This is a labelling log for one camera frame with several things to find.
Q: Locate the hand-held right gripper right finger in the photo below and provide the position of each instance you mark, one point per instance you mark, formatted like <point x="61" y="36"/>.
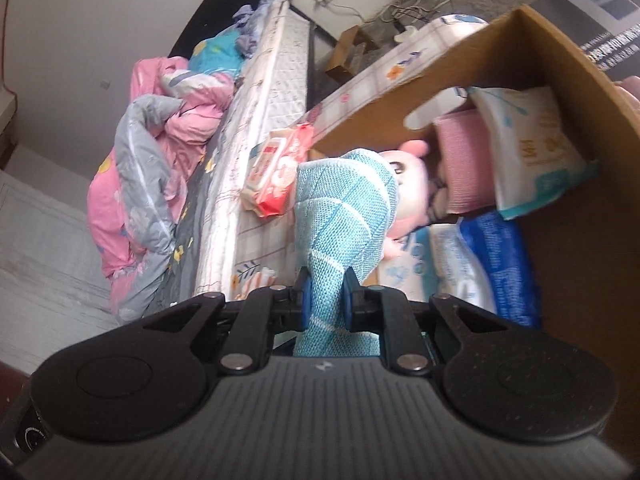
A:
<point x="348" y="305"/>

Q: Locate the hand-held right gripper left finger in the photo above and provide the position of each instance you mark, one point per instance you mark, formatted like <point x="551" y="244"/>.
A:
<point x="303" y="302"/>

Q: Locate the teal checked towel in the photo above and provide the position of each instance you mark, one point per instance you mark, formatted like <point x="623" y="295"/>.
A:
<point x="340" y="210"/>

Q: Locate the blue white plastic pack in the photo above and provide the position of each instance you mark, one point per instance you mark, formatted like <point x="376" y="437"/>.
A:
<point x="500" y="265"/>

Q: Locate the brown cardboard box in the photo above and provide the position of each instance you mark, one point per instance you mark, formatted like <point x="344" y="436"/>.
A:
<point x="575" y="260"/>

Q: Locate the white tissue pack yellow print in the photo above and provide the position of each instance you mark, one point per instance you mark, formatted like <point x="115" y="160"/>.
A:
<point x="535" y="145"/>

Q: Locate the white pack blue cartoon print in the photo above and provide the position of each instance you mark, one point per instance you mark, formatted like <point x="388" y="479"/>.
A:
<point x="405" y="260"/>

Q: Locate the red wet wipes pack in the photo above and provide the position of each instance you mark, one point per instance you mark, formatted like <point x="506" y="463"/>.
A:
<point x="280" y="170"/>

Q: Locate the white pink plush toy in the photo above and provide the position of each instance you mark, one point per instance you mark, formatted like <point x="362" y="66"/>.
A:
<point x="412" y="185"/>

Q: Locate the grey flowered bedsheet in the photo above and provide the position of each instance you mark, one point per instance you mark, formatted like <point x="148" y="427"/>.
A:
<point x="200" y="200"/>

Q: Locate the pink folded towel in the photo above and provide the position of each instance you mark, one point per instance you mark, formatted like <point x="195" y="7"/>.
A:
<point x="462" y="160"/>

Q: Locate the white bed mattress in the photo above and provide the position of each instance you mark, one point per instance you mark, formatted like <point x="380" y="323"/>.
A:
<point x="260" y="120"/>

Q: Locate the pink grey quilt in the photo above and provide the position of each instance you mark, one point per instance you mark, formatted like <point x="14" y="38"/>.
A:
<point x="145" y="170"/>

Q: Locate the white card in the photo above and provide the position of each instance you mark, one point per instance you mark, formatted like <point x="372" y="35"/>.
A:
<point x="430" y="110"/>

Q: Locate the small brown stool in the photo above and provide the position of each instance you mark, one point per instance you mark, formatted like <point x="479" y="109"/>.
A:
<point x="350" y="50"/>

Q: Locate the blue pillow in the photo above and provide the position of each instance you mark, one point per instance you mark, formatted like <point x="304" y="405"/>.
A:
<point x="215" y="55"/>

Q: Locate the white power strip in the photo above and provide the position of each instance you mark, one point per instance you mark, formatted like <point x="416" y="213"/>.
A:
<point x="406" y="32"/>

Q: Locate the blue grey crumpled cloth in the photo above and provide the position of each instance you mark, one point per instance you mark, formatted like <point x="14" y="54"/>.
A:
<point x="260" y="15"/>

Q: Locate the black headboard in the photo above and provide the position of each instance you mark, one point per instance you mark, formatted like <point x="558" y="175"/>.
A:
<point x="200" y="25"/>

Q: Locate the dark printed carton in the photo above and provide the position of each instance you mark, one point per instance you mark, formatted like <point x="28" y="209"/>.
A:
<point x="595" y="25"/>

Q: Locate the white wall socket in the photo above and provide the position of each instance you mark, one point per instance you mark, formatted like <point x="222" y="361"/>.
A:
<point x="324" y="0"/>

